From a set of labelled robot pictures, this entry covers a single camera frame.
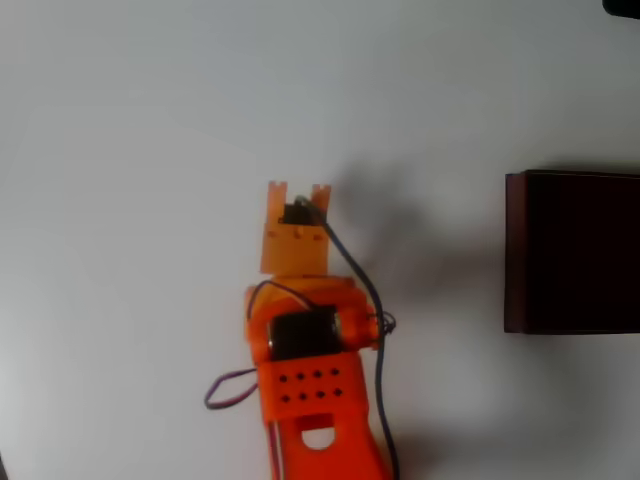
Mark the purple cable loop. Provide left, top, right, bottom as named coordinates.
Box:
left=203, top=367, right=262, bottom=411

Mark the dark red open box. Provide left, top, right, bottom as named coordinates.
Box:
left=503, top=169, right=640, bottom=335

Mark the black rounded object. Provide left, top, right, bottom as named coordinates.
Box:
left=602, top=0, right=640, bottom=20

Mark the thin dark cable loop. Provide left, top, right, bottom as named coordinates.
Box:
left=247, top=279, right=326, bottom=326

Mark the long blue cable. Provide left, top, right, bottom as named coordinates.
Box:
left=294, top=195, right=405, bottom=480

